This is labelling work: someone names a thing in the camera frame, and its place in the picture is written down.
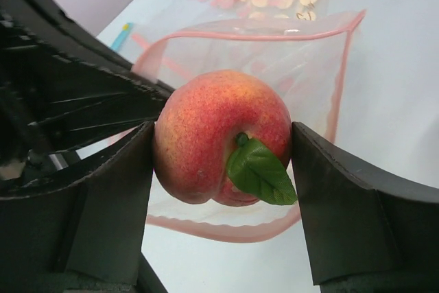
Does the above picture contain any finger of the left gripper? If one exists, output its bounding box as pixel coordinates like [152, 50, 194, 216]
[1, 0, 172, 197]

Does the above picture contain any clear pink-zip bag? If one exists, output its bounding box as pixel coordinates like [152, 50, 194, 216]
[131, 11, 366, 243]

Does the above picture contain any pink peach with leaf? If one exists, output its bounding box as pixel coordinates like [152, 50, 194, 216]
[153, 70, 292, 207]

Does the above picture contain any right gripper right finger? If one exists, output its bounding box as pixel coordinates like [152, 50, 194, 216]
[292, 122, 438, 286]

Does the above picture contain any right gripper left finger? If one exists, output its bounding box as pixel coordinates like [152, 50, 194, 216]
[1, 123, 154, 286]

